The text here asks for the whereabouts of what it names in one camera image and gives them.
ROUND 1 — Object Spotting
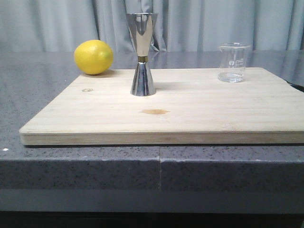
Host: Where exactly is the yellow lemon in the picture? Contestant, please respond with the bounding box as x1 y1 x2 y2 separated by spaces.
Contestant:
74 40 114 75

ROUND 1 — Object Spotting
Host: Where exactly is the grey curtain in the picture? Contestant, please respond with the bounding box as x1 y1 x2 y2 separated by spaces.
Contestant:
0 0 304 52

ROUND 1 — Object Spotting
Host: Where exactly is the wooden cutting board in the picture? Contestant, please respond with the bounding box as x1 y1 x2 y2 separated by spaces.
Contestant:
19 67 304 145

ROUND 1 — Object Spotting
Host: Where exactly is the steel double jigger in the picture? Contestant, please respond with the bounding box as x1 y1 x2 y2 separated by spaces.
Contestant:
126 13 157 96

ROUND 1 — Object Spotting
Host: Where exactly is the clear glass beaker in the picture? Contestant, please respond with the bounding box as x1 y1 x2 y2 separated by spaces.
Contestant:
218 42 250 83

